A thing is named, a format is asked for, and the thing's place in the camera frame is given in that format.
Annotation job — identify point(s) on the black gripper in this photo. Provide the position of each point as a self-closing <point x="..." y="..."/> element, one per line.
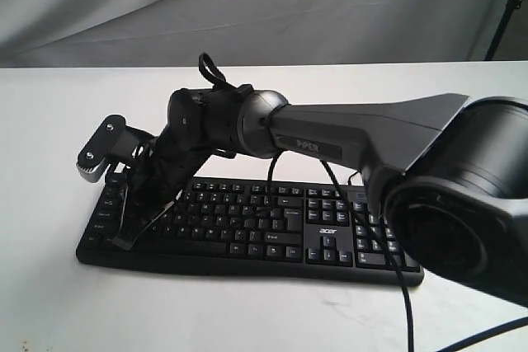
<point x="155" y="181"/>

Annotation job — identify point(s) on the black acer keyboard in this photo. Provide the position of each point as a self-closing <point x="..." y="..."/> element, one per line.
<point x="241" y="228"/>

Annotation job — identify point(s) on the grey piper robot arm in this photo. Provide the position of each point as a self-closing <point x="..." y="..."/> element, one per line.
<point x="448" y="174"/>

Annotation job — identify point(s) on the grey backdrop cloth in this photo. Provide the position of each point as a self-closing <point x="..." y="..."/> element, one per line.
<point x="156" y="33"/>

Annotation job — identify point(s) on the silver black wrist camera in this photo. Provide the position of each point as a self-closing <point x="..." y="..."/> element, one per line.
<point x="112" y="143"/>

